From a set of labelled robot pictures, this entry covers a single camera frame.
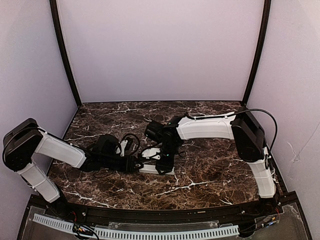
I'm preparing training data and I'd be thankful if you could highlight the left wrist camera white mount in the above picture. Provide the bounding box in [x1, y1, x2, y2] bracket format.
[115, 137, 133, 157]

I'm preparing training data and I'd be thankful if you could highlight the white slotted cable duct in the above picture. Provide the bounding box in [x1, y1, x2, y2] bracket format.
[32, 213, 240, 240]

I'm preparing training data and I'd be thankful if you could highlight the left black camera cable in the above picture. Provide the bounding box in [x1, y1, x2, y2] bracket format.
[93, 133, 141, 179]

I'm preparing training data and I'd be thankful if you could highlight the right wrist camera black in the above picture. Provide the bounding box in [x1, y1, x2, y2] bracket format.
[141, 147, 161, 160]

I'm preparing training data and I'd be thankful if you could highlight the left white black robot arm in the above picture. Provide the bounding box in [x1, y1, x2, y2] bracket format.
[2, 118, 144, 203]

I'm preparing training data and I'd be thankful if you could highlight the right black frame post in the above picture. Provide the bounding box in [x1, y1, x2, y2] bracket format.
[241, 0, 272, 106]

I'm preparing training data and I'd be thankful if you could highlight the black front rail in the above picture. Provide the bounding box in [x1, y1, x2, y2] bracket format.
[29, 193, 288, 227]

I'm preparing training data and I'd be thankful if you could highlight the white remote control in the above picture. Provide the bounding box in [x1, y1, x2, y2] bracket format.
[138, 163, 176, 175]

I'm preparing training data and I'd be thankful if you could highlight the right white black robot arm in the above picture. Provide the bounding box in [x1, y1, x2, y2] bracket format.
[140, 107, 279, 215]

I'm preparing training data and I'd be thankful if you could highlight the left black frame post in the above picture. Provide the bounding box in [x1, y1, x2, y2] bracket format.
[49, 0, 82, 108]

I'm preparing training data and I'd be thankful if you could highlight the black frame post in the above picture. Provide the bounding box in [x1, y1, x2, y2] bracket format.
[241, 0, 272, 106]
[49, 0, 82, 108]

